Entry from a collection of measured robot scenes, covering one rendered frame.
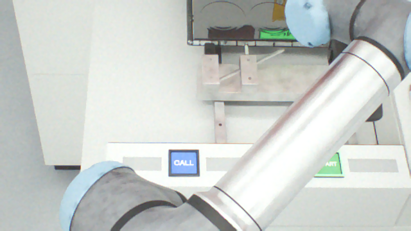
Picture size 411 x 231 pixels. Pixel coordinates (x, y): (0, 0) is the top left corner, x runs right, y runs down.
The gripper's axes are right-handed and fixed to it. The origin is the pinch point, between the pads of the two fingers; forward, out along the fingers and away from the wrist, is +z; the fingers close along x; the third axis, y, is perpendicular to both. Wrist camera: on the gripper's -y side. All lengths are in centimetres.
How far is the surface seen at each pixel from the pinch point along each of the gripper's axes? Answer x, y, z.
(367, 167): -7.6, 0.5, 15.0
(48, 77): 60, 58, 60
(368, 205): -8.3, -4.0, 20.7
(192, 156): 24.3, 2.1, 14.3
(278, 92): 5.8, 24.0, 22.7
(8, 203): 77, 49, 111
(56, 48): 57, 58, 48
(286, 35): 3.1, 38.5, 20.7
